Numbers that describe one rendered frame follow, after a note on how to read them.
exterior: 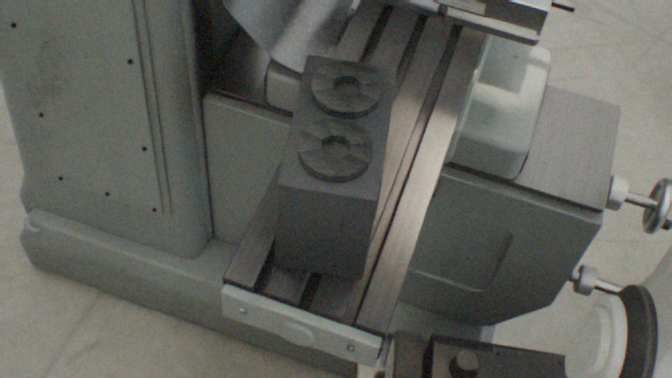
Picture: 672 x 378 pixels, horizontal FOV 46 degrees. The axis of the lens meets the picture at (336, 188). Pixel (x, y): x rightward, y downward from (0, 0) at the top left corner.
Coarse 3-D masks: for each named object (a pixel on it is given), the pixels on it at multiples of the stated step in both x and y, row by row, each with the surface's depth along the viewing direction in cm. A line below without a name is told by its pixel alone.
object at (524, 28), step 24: (384, 0) 138; (408, 0) 138; (432, 0) 137; (456, 0) 135; (480, 0) 134; (504, 0) 132; (528, 0) 132; (456, 24) 137; (480, 24) 136; (504, 24) 135; (528, 24) 134
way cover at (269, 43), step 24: (240, 0) 133; (264, 0) 137; (288, 0) 142; (312, 0) 146; (336, 0) 148; (360, 0) 150; (240, 24) 132; (264, 24) 136; (288, 24) 140; (312, 24) 143; (336, 24) 145; (264, 48) 135; (288, 48) 138; (312, 48) 140; (336, 48) 142
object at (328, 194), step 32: (320, 64) 103; (352, 64) 101; (320, 96) 98; (352, 96) 99; (384, 96) 100; (320, 128) 94; (352, 128) 95; (384, 128) 97; (288, 160) 93; (320, 160) 92; (352, 160) 92; (384, 160) 94; (288, 192) 91; (320, 192) 91; (352, 192) 91; (288, 224) 97; (320, 224) 96; (352, 224) 95; (288, 256) 103; (320, 256) 102; (352, 256) 101
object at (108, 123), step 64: (0, 0) 140; (64, 0) 134; (128, 0) 129; (192, 0) 132; (0, 64) 156; (64, 64) 148; (128, 64) 141; (192, 64) 143; (64, 128) 164; (128, 128) 156; (192, 128) 156; (64, 192) 186; (128, 192) 174; (192, 192) 171; (192, 256) 188
